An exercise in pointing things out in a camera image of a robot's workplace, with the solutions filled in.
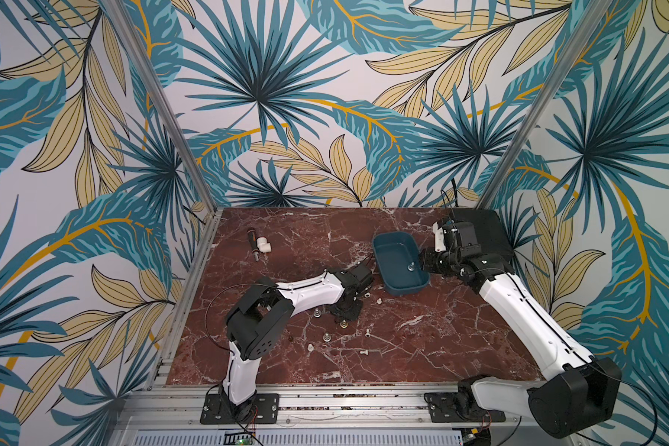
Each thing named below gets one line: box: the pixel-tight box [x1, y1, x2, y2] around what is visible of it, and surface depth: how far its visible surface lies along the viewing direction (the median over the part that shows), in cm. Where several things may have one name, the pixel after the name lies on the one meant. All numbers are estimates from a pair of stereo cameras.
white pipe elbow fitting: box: [256, 236, 273, 253], surface depth 106 cm
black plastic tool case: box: [451, 208, 515, 261], surface depth 108 cm
